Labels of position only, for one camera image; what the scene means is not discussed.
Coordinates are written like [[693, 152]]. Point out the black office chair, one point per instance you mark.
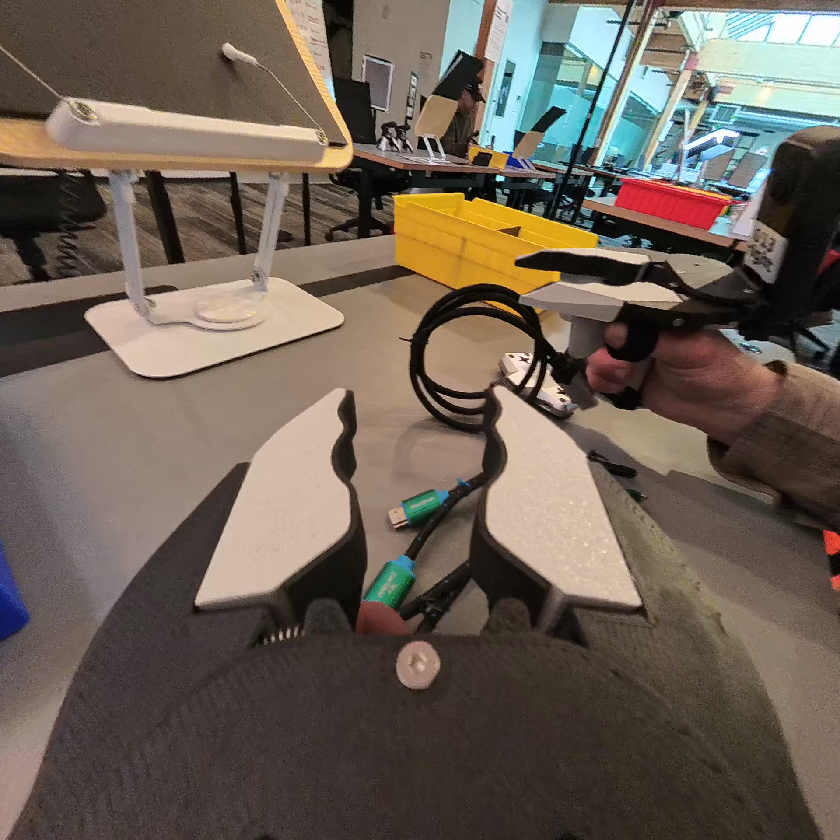
[[358, 111]]

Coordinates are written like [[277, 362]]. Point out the blue plastic bin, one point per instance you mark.
[[12, 590]]

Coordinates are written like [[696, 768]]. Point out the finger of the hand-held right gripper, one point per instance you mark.
[[610, 259], [610, 302]]

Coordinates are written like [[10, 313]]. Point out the pale hdmi port block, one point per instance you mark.
[[518, 367]]

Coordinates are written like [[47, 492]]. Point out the yellow plastic bin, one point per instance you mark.
[[489, 157], [459, 243]]

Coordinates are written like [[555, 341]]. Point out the black floor stand pole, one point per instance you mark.
[[596, 98]]

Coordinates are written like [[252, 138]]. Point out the person's right hand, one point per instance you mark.
[[709, 380]]

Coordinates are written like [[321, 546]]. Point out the red plastic bin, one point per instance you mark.
[[669, 203]]

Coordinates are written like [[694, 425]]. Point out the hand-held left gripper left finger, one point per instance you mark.
[[282, 512]]

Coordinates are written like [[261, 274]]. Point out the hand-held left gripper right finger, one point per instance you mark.
[[558, 518]]

